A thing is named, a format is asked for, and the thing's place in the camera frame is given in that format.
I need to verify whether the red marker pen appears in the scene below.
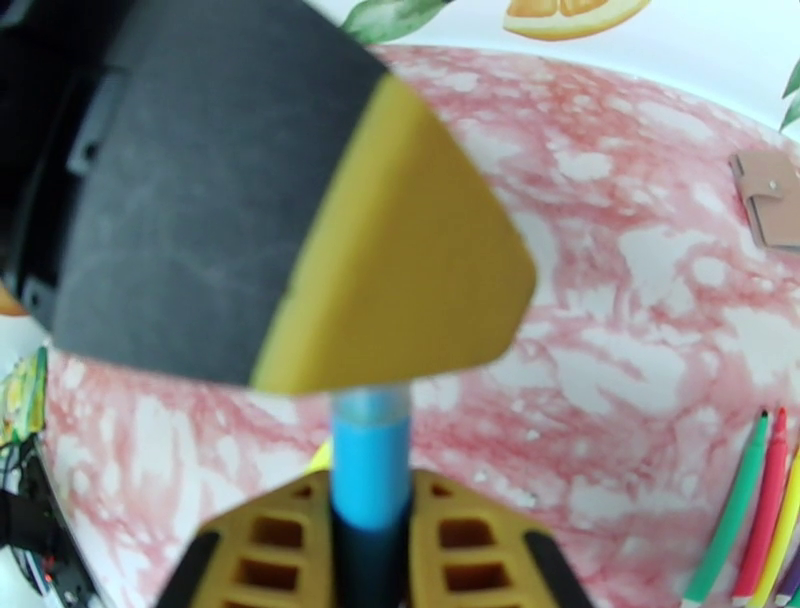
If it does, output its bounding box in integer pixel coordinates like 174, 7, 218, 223
731, 407, 790, 601

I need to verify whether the blue marker pen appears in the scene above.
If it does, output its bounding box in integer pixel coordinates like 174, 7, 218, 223
329, 419, 414, 608

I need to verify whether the purple marker pen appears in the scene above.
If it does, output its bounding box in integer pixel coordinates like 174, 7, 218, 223
774, 549, 800, 608

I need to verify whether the green yellow candy bag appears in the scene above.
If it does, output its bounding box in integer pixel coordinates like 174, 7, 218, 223
0, 346, 50, 448

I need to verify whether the yellow marker pen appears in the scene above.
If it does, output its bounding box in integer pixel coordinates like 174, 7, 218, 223
307, 437, 334, 478
746, 446, 800, 608

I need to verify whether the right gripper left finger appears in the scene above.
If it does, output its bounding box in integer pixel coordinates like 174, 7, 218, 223
156, 471, 336, 608

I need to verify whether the green marker pen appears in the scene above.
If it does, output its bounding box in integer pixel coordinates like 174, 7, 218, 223
684, 409, 771, 604

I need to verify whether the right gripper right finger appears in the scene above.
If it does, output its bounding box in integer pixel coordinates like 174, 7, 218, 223
409, 471, 595, 608

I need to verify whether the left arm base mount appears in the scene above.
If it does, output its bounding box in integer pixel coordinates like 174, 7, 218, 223
0, 434, 104, 608

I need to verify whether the clear pen cap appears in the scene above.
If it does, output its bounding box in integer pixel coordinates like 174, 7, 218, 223
329, 382, 414, 429

